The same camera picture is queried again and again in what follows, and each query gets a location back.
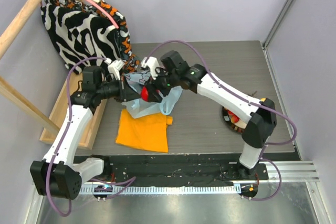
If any fake lychee bunch red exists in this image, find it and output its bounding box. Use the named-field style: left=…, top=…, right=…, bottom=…
left=227, top=110, right=240, bottom=124

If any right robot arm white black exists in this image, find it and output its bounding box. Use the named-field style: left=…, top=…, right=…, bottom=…
left=141, top=50, right=277, bottom=179

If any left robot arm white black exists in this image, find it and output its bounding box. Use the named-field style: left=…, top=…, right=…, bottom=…
left=30, top=66, right=140, bottom=200

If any fake red apple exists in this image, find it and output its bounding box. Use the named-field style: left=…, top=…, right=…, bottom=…
left=140, top=87, right=149, bottom=102

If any aluminium rail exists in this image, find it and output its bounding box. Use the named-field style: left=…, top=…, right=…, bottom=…
left=33, top=161, right=321, bottom=196

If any round plate with dark rim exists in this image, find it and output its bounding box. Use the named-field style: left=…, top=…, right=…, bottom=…
left=221, top=107, right=247, bottom=134

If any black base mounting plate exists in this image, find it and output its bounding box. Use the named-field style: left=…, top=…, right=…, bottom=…
left=95, top=154, right=269, bottom=187

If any light blue printed plastic bag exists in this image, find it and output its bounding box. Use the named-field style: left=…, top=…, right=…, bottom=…
left=122, top=70, right=183, bottom=119

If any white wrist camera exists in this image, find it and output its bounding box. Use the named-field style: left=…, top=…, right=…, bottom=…
left=105, top=59, right=124, bottom=80
left=141, top=57, right=160, bottom=80

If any wooden rack frame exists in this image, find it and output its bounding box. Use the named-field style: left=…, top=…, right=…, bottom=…
left=0, top=0, right=110, bottom=150

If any orange folded cloth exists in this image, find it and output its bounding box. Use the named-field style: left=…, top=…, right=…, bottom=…
left=116, top=109, right=173, bottom=153

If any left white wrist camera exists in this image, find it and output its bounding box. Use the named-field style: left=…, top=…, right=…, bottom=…
left=105, top=59, right=124, bottom=80

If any zebra pattern fabric bag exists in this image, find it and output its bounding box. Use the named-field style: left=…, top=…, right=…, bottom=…
left=40, top=0, right=140, bottom=74

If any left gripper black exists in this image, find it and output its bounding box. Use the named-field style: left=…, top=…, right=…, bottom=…
left=96, top=75, right=140, bottom=103

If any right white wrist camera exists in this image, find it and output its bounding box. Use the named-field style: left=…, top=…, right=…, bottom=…
left=141, top=57, right=160, bottom=80

